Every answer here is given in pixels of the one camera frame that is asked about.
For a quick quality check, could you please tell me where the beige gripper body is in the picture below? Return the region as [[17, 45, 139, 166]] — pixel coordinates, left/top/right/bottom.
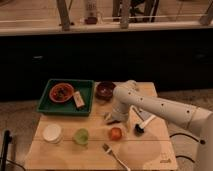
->
[[106, 111, 129, 123]]

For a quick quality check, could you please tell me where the red apple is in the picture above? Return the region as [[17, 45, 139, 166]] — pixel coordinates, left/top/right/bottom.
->
[[109, 127, 122, 141]]

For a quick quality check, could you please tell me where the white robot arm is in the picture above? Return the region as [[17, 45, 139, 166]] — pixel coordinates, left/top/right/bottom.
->
[[108, 80, 213, 171]]

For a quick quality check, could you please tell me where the green plastic cup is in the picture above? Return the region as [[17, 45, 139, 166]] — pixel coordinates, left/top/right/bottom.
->
[[73, 128, 89, 145]]

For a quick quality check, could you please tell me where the white paper cup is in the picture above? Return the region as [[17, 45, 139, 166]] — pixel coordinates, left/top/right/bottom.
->
[[42, 124, 62, 143]]

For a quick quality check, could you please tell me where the blue sponge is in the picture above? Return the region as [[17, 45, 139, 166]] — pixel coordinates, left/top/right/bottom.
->
[[104, 112, 111, 121]]

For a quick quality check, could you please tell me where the grey cloth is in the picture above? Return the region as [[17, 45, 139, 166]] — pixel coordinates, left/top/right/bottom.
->
[[133, 107, 151, 121]]

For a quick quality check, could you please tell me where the dark brown bowl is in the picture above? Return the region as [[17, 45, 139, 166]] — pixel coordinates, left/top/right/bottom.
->
[[96, 81, 116, 101]]

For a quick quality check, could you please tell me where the silver fork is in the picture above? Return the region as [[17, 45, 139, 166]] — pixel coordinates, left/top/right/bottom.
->
[[102, 144, 131, 171]]

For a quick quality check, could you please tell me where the small wooden block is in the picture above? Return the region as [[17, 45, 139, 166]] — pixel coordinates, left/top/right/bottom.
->
[[73, 91, 85, 108]]

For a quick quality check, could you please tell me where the green plastic tray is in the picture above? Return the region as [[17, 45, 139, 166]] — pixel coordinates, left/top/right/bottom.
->
[[37, 79, 94, 117]]

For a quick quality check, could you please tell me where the orange bowl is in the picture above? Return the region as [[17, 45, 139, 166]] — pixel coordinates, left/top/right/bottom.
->
[[49, 83, 74, 103]]

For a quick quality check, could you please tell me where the black stand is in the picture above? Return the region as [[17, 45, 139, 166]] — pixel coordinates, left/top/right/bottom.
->
[[0, 130, 12, 171]]

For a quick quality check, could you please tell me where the black cable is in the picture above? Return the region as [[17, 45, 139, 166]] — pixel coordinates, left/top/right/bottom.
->
[[169, 132, 203, 164]]

